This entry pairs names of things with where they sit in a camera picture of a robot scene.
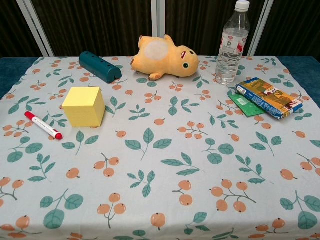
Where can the yellow cube block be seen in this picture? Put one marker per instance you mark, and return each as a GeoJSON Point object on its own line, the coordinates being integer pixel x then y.
{"type": "Point", "coordinates": [83, 108]}

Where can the red and white marker pen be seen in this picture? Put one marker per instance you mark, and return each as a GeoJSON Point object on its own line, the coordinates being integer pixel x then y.
{"type": "Point", "coordinates": [43, 125]}

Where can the dark teal half-cylinder block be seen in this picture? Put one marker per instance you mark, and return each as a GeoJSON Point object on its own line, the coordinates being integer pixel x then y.
{"type": "Point", "coordinates": [99, 67]}

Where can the floral fruit print tablecloth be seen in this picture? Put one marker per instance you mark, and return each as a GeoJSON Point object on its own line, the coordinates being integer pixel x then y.
{"type": "Point", "coordinates": [160, 155]}

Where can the orange plush toy animal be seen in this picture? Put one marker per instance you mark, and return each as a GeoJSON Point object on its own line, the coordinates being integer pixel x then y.
{"type": "Point", "coordinates": [163, 58]}

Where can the green flat packet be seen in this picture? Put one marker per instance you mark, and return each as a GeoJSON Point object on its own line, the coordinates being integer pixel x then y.
{"type": "Point", "coordinates": [246, 105]}

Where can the clear plastic water bottle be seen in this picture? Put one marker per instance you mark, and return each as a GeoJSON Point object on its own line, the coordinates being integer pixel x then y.
{"type": "Point", "coordinates": [231, 52]}

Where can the blue and yellow snack package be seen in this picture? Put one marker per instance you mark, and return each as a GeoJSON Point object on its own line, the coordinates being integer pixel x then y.
{"type": "Point", "coordinates": [268, 97]}

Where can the dark pleated curtain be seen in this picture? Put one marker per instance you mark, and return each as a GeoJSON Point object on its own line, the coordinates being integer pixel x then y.
{"type": "Point", "coordinates": [100, 25]}

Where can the white metal frame post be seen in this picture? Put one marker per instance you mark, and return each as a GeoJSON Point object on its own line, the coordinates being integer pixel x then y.
{"type": "Point", "coordinates": [158, 17]}
{"type": "Point", "coordinates": [260, 25]}
{"type": "Point", "coordinates": [37, 25]}

